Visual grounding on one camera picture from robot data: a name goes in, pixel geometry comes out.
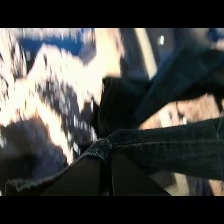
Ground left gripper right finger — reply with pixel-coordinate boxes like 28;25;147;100
110;151;172;197

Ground blue jeans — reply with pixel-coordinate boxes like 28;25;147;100
4;43;224;197

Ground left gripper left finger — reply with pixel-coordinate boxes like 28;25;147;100
39;155;103;197

